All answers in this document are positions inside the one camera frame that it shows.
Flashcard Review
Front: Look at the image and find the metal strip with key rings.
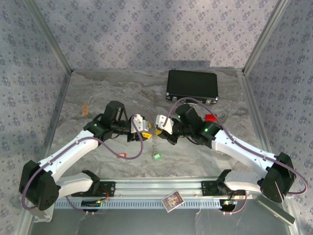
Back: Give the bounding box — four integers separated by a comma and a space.
151, 131, 158, 157

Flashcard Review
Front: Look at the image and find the black hard case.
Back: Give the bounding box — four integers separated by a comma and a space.
165, 70, 219, 106

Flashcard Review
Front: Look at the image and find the small printed card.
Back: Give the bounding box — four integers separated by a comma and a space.
161, 190, 185, 213

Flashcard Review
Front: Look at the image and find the small black circuit board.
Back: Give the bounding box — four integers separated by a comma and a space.
221, 199, 238, 209
81, 199, 102, 209

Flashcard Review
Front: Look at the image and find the grey metal bar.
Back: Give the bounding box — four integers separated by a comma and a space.
254, 195, 295, 226

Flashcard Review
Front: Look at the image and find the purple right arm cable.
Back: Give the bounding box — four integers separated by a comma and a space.
162, 97, 309, 216

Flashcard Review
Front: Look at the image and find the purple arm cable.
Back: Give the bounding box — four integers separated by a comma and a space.
21, 117, 145, 216
162, 97, 309, 216

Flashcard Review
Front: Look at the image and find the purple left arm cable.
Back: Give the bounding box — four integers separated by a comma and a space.
21, 117, 145, 216

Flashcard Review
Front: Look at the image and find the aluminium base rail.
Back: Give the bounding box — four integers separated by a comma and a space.
99, 180, 252, 198

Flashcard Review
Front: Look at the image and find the aluminium left side frame rail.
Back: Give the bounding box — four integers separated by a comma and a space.
18, 70, 74, 235

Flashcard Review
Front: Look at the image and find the aluminium frame rail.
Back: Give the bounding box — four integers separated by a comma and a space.
18, 70, 74, 235
237, 69, 303, 235

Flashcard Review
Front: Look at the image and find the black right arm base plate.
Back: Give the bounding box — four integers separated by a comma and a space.
201, 180, 222, 196

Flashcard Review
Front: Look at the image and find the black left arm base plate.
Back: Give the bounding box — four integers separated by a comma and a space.
96, 180, 116, 198

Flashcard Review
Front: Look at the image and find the aluminium right side frame rail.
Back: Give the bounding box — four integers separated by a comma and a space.
237, 69, 303, 235

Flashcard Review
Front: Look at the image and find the grey slotted cable duct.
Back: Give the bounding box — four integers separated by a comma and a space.
53, 197, 222, 210

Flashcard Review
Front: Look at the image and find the aluminium left frame post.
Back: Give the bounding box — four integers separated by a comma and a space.
24, 0, 75, 73

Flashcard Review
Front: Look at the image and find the aluminium frame post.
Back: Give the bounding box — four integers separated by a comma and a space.
241, 0, 291, 75
24, 0, 75, 73

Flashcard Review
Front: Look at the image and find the aluminium right frame post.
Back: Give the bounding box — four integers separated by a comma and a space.
241, 0, 291, 75

